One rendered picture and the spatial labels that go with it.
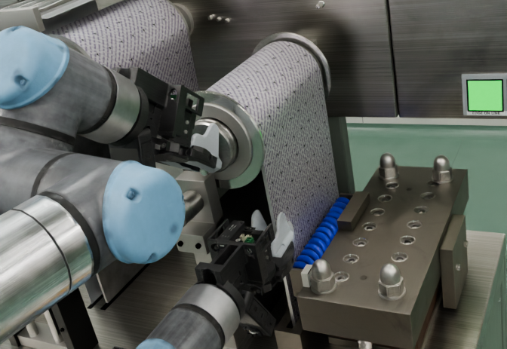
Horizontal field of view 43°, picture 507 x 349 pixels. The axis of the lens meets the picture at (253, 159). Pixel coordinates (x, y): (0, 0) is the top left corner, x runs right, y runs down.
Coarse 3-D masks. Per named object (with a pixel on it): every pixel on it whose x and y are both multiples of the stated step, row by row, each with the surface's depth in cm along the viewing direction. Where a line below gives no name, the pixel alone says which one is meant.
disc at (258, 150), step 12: (192, 96) 86; (204, 96) 86; (216, 96) 85; (228, 96) 84; (228, 108) 85; (240, 108) 84; (240, 120) 85; (252, 120) 84; (252, 132) 85; (252, 144) 86; (252, 156) 87; (264, 156) 86; (252, 168) 88; (216, 180) 92; (228, 180) 90; (240, 180) 90; (252, 180) 89
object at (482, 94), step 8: (472, 88) 102; (480, 88) 102; (488, 88) 101; (496, 88) 101; (472, 96) 103; (480, 96) 102; (488, 96) 102; (496, 96) 101; (472, 104) 104; (480, 104) 103; (488, 104) 102; (496, 104) 102
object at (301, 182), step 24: (312, 120) 102; (288, 144) 95; (312, 144) 102; (288, 168) 95; (312, 168) 103; (288, 192) 95; (312, 192) 103; (336, 192) 113; (288, 216) 96; (312, 216) 104
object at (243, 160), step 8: (208, 104) 85; (208, 112) 86; (216, 112) 85; (224, 112) 85; (224, 120) 85; (232, 120) 85; (232, 128) 85; (240, 128) 85; (240, 136) 86; (248, 136) 85; (240, 144) 86; (248, 144) 85; (240, 152) 87; (248, 152) 86; (240, 160) 87; (248, 160) 87; (232, 168) 89; (240, 168) 88; (216, 176) 91; (224, 176) 90; (232, 176) 89
